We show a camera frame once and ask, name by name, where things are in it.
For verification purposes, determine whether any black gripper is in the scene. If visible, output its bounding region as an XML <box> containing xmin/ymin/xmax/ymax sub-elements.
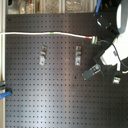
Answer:
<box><xmin>83</xmin><ymin>56</ymin><xmax>121</xmax><ymax>84</ymax></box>

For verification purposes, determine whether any white cable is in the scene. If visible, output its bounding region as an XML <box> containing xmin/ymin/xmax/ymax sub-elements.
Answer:
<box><xmin>0</xmin><ymin>31</ymin><xmax>101</xmax><ymax>46</ymax></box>

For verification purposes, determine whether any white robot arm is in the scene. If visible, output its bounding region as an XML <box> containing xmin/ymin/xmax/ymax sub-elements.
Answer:
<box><xmin>83</xmin><ymin>0</ymin><xmax>128</xmax><ymax>84</ymax></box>

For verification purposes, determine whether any black perforated pegboard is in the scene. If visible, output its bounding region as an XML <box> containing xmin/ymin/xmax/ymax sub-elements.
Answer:
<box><xmin>5</xmin><ymin>13</ymin><xmax>128</xmax><ymax>128</ymax></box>

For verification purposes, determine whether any blue clamp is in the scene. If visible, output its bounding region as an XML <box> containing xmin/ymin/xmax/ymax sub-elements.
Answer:
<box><xmin>0</xmin><ymin>81</ymin><xmax>14</xmax><ymax>100</ymax></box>

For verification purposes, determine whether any right metal cable clip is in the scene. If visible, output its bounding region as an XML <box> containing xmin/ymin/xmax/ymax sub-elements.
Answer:
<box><xmin>75</xmin><ymin>46</ymin><xmax>82</xmax><ymax>66</ymax></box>

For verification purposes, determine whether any metal cable clip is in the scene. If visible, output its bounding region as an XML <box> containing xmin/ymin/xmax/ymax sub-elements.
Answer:
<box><xmin>75</xmin><ymin>46</ymin><xmax>82</xmax><ymax>66</ymax></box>
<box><xmin>39</xmin><ymin>46</ymin><xmax>47</xmax><ymax>66</ymax></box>

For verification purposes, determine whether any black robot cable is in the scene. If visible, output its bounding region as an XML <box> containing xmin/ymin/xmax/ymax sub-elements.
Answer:
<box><xmin>99</xmin><ymin>39</ymin><xmax>122</xmax><ymax>72</ymax></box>

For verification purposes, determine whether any left metal cable clip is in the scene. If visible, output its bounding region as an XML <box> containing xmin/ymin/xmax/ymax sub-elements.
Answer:
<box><xmin>39</xmin><ymin>46</ymin><xmax>47</xmax><ymax>66</ymax></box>

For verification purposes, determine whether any blue cable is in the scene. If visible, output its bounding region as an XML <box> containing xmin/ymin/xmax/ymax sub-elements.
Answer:
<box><xmin>94</xmin><ymin>0</ymin><xmax>104</xmax><ymax>15</ymax></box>

